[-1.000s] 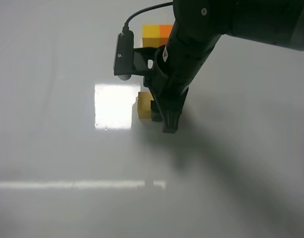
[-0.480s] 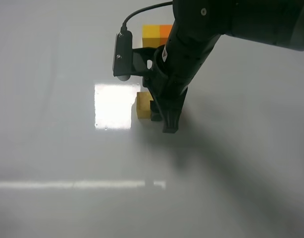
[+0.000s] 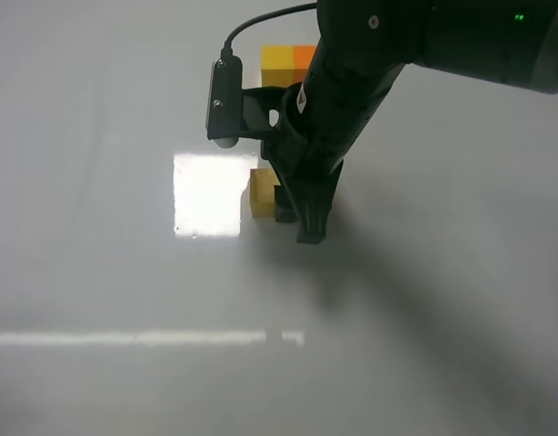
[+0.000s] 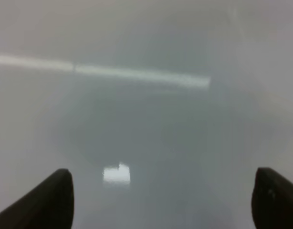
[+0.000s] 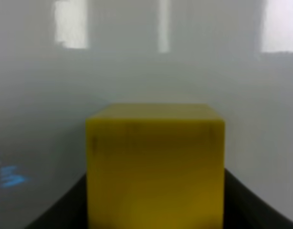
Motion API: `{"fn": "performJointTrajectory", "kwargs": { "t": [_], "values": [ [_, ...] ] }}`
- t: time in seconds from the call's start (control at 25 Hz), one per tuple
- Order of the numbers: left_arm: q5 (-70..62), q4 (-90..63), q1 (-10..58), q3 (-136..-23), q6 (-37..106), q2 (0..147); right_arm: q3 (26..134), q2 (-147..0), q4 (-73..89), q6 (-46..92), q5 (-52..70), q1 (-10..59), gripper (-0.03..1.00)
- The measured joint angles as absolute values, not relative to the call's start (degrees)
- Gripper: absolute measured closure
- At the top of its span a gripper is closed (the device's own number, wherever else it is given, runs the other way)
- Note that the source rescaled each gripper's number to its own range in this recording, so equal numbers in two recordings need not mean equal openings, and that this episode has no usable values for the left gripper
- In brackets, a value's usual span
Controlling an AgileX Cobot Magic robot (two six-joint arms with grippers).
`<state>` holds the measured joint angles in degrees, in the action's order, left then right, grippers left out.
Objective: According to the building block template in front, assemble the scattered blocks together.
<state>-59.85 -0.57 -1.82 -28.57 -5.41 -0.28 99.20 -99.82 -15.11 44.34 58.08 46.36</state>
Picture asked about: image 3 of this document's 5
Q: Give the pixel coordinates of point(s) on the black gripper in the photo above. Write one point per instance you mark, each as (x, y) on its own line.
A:
(320, 120)

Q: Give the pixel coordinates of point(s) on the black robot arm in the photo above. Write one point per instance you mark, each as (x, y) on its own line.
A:
(505, 42)

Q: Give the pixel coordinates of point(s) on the yellow template cube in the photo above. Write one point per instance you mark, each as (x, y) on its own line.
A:
(277, 65)

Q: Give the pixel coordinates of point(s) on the orange template cube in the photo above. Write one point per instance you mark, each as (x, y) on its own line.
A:
(302, 58)

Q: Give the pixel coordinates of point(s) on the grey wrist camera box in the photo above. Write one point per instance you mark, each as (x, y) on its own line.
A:
(224, 113)

